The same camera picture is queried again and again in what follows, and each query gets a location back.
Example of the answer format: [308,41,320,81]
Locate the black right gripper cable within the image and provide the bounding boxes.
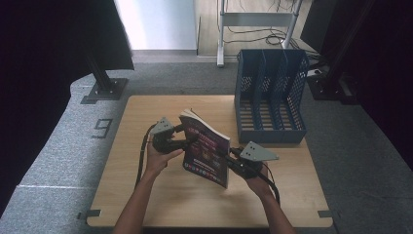
[258,161,282,207]

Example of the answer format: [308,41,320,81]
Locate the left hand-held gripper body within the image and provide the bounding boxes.
[149,116,191,155]

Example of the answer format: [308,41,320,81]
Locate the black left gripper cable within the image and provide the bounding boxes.
[133,123,158,191]

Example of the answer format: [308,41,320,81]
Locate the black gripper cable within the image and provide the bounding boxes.
[133,123,158,191]
[258,161,282,207]

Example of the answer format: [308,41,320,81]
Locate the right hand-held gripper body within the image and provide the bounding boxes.
[227,140,281,180]

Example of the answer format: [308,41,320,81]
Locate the purple paperback book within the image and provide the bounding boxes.
[178,108,232,189]

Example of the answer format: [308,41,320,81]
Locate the black metal stand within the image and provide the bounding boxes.
[306,0,359,105]
[80,48,130,105]

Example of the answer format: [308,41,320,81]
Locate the person's right hand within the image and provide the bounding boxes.
[236,161,275,200]

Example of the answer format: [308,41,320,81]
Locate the dark curtain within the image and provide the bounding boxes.
[319,0,413,162]
[0,0,135,217]

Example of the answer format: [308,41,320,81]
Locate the person's left hand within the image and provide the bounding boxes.
[144,139,185,178]

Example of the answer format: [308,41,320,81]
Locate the white metal desk frame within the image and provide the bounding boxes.
[216,0,305,68]

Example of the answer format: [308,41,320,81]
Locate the black floor cables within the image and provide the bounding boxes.
[223,0,322,50]

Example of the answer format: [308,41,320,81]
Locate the blue plastic file rack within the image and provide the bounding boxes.
[234,48,310,144]

